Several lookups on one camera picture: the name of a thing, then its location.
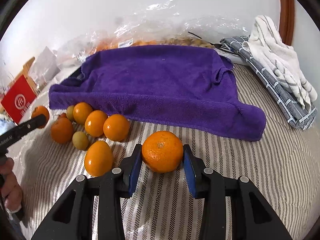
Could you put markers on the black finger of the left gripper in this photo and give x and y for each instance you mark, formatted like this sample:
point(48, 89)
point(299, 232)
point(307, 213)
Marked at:
point(16, 133)

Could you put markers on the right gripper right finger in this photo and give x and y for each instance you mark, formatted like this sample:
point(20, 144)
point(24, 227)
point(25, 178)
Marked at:
point(252, 216)

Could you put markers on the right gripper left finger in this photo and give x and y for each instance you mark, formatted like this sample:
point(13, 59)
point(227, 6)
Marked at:
point(72, 215)

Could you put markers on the mandarin with green stem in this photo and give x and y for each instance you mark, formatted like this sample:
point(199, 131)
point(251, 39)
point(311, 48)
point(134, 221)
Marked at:
point(41, 110)

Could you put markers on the large orange mandarin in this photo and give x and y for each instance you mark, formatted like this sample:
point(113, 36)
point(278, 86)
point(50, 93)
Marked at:
point(162, 152)

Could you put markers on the left hand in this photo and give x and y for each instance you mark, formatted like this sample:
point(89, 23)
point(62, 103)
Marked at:
point(11, 191)

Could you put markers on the red box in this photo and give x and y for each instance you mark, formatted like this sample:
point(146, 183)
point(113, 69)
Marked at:
point(18, 99)

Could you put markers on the orange mandarin left pile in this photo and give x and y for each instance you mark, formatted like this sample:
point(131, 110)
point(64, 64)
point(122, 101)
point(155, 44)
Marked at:
point(62, 130)

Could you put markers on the orange mandarin pile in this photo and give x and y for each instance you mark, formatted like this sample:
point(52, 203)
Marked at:
point(81, 111)
point(95, 122)
point(62, 130)

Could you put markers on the striped bed cover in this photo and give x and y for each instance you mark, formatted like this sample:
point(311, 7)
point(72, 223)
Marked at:
point(284, 165)

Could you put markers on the orange mandarin front left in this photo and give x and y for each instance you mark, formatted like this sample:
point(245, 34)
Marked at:
point(98, 159)

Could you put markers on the small greenish fruit back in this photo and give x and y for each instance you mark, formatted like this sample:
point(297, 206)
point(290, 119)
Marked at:
point(69, 113)

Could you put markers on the small greenish fruit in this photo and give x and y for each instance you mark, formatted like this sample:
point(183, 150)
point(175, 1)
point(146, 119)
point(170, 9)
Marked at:
point(80, 140)
point(69, 113)

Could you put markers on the small greenish fruit front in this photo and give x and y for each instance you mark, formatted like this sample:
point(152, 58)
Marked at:
point(80, 140)

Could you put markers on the wooden furniture piece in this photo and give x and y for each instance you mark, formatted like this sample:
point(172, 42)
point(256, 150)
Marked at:
point(24, 72)

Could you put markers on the orange mandarin back pile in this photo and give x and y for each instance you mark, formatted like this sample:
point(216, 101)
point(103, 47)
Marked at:
point(81, 111)

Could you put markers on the grey plastic bag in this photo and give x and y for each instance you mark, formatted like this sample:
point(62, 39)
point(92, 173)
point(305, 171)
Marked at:
point(44, 68)

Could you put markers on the orange mandarin centre pile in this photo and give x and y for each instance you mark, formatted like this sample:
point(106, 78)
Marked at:
point(95, 122)

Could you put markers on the orange mandarin middle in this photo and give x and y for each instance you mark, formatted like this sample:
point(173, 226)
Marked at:
point(116, 127)

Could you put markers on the grey checked cloth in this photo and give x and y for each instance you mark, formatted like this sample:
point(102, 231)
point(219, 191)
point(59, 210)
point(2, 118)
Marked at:
point(291, 109)

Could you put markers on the purple towel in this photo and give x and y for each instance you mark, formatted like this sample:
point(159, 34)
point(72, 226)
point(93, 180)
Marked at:
point(172, 85)

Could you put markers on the white striped towel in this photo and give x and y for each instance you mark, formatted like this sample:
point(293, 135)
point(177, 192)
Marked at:
point(280, 60)

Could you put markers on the clear plastic fruit bag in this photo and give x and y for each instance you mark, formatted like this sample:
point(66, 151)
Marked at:
point(160, 23)

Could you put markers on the brown wooden door frame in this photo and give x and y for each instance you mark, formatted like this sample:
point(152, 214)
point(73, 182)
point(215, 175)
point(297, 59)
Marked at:
point(287, 21)

